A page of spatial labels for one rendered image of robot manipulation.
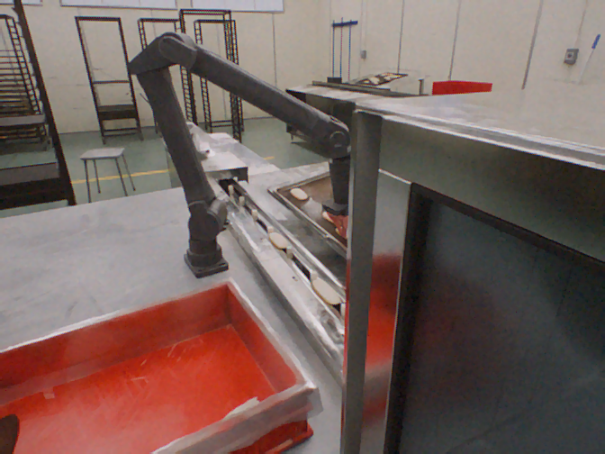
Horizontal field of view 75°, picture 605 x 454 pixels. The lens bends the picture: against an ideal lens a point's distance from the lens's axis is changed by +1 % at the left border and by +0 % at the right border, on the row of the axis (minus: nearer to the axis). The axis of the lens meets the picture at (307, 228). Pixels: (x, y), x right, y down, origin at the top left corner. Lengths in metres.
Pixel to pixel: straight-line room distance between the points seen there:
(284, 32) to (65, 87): 4.08
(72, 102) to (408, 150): 7.92
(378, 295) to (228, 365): 0.55
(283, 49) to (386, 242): 8.46
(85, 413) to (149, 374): 0.10
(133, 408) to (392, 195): 0.60
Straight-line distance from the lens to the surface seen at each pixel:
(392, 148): 0.19
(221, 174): 1.54
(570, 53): 4.77
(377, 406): 0.27
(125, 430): 0.70
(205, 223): 0.95
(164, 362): 0.78
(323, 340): 0.72
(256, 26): 8.46
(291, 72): 8.71
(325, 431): 0.65
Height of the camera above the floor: 1.33
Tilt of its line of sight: 25 degrees down
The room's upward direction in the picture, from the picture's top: 1 degrees counter-clockwise
